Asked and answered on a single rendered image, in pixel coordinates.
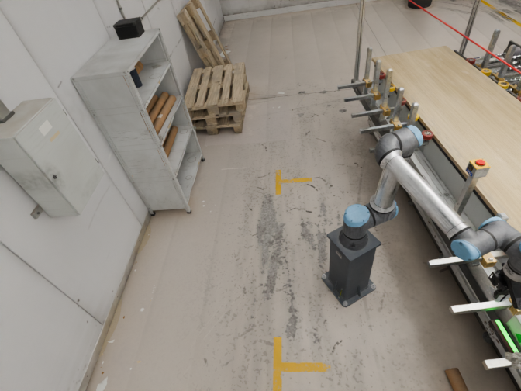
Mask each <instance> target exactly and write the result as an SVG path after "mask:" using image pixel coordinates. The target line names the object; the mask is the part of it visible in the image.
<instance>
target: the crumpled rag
mask: <svg viewBox="0 0 521 391"><path fill-rule="evenodd" d="M505 359H506V360H507V361H509V362H511V363H512V364H511V366H512V367H513V368H515V369H521V353H519V352H518V351H515V352H514V353H510V352H505Z"/></svg>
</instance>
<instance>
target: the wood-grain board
mask: <svg viewBox="0 0 521 391"><path fill-rule="evenodd" d="M376 60H381V72H383V73H385V77H386V73H387V69H389V68H391V69H392V70H393V72H392V81H391V84H392V85H395V90H396V91H397V92H398V88H400V87H403V88H404V89H405V90H404V94H403V98H405V99H406V104H407V105H408V107H409V108H411V106H412V103H414V102H417V103H418V104H419V108H418V112H417V114H419V121H420V122H421V123H422V124H423V125H424V126H425V128H426V129H427V130H430V131H432V132H433V138H434V139H435V141H436V142H437V143H438V144H439V145H440V146H441V148H442V149H443V150H444V152H445V153H446V154H447V156H448V157H449V158H450V159H451V160H452V162H453V163H454V164H455V165H456V166H457V168H458V169H459V170H460V172H461V173H462V174H463V176H464V177H465V178H466V179H467V178H468V176H469V174H468V173H467V172H466V171H465V170H466V167H467V166H468V162H469V161H470V160H475V159H480V158H484V159H485V161H486V162H487V163H488V164H489V165H490V166H491V167H490V169H489V171H488V174H487V175H486V177H482V178H479V179H478V182H477V184H476V186H475V187H474V189H475V191H476V192H477V193H478V194H479V195H480V197H481V198H482V199H483V200H484V201H485V203H486V204H487V205H488V207H489V208H490V209H491V211H492V212H493V213H494V214H495V215H496V214H497V213H505V214H506V215H507V217H508V218H509V219H508V220H507V223H508V224H509V225H511V226H512V227H514V228H515V229H516V230H518V231H519V232H520V233H521V101H519V100H518V99H516V98H515V97H514V96H512V95H511V94H509V93H508V92H507V91H506V90H505V89H504V88H502V87H501V86H499V85H498V84H496V83H495V82H494V81H493V80H492V79H490V78H489V77H487V76H486V75H485V74H483V73H482V72H480V71H479V70H478V69H477V68H476V67H474V66H473V65H471V64H470V63H468V62H467V61H466V60H465V59H464V58H462V57H461V56H459V55H458V54H456V53H455V52H454V51H452V50H451V49H450V48H449V47H447V46H442V47H433V48H428V49H423V50H414V51H409V52H405V53H400V54H391V55H386V56H381V57H372V61H373V62H374V64H375V65H376Z"/></svg>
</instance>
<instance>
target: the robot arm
mask: <svg viewBox="0 0 521 391"><path fill-rule="evenodd" d="M422 144H423V135H422V134H421V132H420V130H419V129H418V128H417V127H416V126H412V125H410V126H404V127H403V128H401V129H398V130H395V131H392V132H390V133H386V134H385V135H384V136H382V137H381V138H380V139H379V140H378V142H377V144H376V146H375V150H374V156H375V160H376V161H377V163H378V165H379V166H380V167H381V168H383V171H382V173H381V177H380V180H379V183H378V187H377V190H376V193H375V194H374V195H373V196H372V197H371V198H370V202H369V203H368V204H366V205H363V206H362V205H361V204H353V205H351V206H348V207H347V208H346V210H345V213H344V215H343V229H342V230H341V231H340V235H339V240H340V243H341V244H342V245H343V246H344V247H345V248H346V249H349V250H352V251H358V250H361V249H363V248H365V247H366V246H367V243H368V235H367V230H368V229H371V228H372V227H376V226H377V225H379V224H381V223H384V222H386V221H389V220H392V219H393V218H395V217H396V216H397V214H398V211H399V209H398V206H397V205H396V204H397V203H396V202H395V200H394V198H395V195H396V193H397V191H398V189H399V186H400V185H401V186H402V187H403V188H404V189H405V190H406V191H407V193H409V194H410V195H411V197H413V199H414V200H415V201H416V202H417V203H418V204H419V205H420V207H421V208H422V209H423V210H424V211H425V212H426V213H427V215H428V216H429V217H430V218H431V219H432V220H433V221H434V223H435V224H436V225H437V226H438V227H439V228H440V229H441V230H442V231H443V232H444V233H445V234H446V235H447V237H448V238H449V240H450V241H451V250H452V251H453V253H454V254H455V255H456V256H457V257H458V258H459V259H461V260H463V261H473V260H476V259H479V258H480V257H481V256H483V255H485V254H487V253H489V252H491V251H494V250H496V249H498V248H499V249H501V250H502V251H503V252H505V253H506V254H507V255H508V256H509V259H508V261H507V262H506V263H502V267H503V268H502V269H501V270H497V271H493V272H492V273H491V274H490V276H489V277H488V278H489V280H490V281H491V283H492V284H493V286H496V288H495V289H494V288H493V287H492V286H490V287H489V288H490V290H491V292H492V295H493V299H494V301H495V302H498V303H499V302H502V301H504V300H506V299H508V298H510V297H511V300H512V304H513V307H514V308H515V309H518V310H521V233H520V232H519V231H518V230H516V229H515V228H514V227H512V226H511V225H509V224H508V223H507V222H506V221H505V220H503V219H501V218H500V217H497V216H496V217H492V218H490V219H488V220H486V221H485V222H483V223H482V224H481V225H480V227H479V228H478V230H476V231H474V230H473V228H471V226H469V225H468V224H467V223H466V222H465V221H464V220H463V219H462V218H461V217H460V216H459V215H458V214H457V213H456V212H455V211H454V210H453V209H452V208H451V207H450V206H449V205H448V204H447V203H446V202H445V201H444V200H443V198H442V197H441V196H440V195H439V194H438V193H437V192H436V191H435V190H434V189H433V188H432V187H431V186H430V185H429V184H428V183H427V182H426V181H425V180H424V179H423V178H422V177H421V176H420V174H419V173H418V172H417V171H416V170H415V169H414V168H413V167H412V166H411V165H410V164H409V160H410V158H411V156H412V154H413V152H414V150H415V149H416V148H417V147H419V146H421V145H422ZM491 275H493V276H492V277H491Z"/></svg>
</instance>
